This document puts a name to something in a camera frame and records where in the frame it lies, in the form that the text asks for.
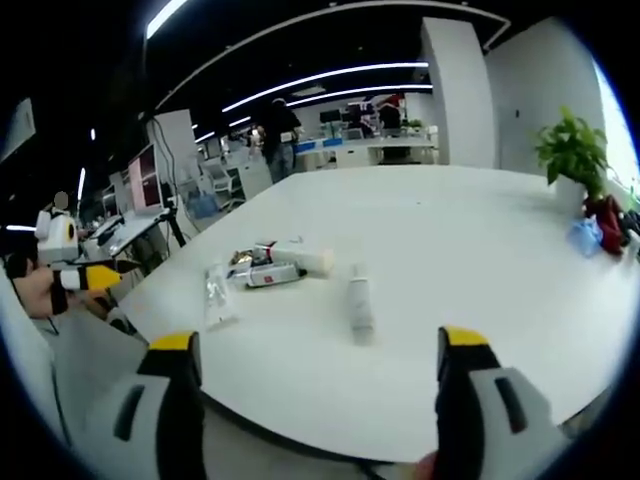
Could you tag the black tripod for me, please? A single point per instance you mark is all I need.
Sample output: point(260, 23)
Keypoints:
point(172, 225)

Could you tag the green potted plant white pot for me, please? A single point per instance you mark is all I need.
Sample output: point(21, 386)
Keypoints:
point(572, 150)

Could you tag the person's grey clothing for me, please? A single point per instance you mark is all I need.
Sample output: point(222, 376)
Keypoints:
point(60, 370)

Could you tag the white skincare bottle cream cap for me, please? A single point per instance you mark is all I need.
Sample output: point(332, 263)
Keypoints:
point(300, 255)

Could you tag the blue water jug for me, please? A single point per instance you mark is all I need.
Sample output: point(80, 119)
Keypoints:
point(204, 206)

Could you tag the clear plastic skincare packet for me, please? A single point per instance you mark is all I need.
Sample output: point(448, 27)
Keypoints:
point(220, 297)

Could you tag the white skincare tube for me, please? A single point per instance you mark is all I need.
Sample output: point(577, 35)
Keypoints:
point(361, 305)

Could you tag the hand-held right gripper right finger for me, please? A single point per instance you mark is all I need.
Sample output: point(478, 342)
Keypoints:
point(480, 400)

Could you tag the blue plastic bag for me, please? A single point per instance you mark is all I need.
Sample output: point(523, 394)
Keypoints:
point(585, 236)

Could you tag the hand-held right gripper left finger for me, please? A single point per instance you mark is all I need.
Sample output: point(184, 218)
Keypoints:
point(160, 400)

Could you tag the pink-lit monitor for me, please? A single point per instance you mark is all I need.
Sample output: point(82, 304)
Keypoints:
point(145, 182)

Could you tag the person's left hand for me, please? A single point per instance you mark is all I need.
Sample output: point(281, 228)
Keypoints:
point(37, 295)

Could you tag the white skincare box red label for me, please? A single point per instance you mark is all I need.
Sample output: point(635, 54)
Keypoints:
point(267, 276)

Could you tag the person's right hand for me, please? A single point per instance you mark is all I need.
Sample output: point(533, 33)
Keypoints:
point(428, 467)

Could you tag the long white office desk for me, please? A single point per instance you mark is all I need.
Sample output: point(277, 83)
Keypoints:
point(365, 147)

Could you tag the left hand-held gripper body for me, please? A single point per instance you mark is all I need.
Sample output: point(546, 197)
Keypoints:
point(56, 235)

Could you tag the dark red cloth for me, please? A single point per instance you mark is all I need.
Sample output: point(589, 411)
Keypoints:
point(609, 222)

